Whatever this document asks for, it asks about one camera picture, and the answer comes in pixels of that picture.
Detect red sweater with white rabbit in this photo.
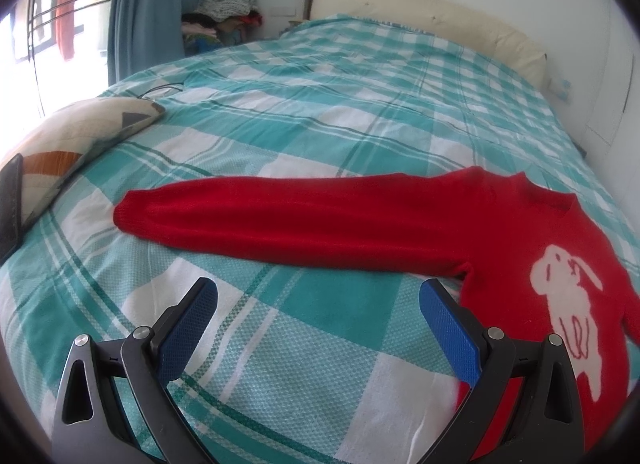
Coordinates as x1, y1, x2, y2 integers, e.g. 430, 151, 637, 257
113, 166, 639, 447

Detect pile of clothes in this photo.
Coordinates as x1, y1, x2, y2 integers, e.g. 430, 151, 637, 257
181, 0, 264, 56

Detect teal white plaid bedspread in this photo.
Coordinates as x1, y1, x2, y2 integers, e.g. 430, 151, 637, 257
1, 16, 639, 463

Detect black smartphone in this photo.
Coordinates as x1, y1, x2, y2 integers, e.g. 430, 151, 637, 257
0, 153, 23, 265

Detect cream patterned pillow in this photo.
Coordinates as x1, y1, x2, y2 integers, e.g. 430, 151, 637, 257
1, 97, 165, 228

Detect white wardrobe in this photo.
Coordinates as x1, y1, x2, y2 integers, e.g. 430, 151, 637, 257
582, 3, 639, 201

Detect red hanging garment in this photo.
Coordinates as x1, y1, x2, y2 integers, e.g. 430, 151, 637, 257
53, 0, 75, 61

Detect cream padded headboard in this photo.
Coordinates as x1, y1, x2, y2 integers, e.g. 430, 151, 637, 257
304, 0, 547, 90

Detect white wall socket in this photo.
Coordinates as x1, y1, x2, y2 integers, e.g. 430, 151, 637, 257
548, 78, 572, 104

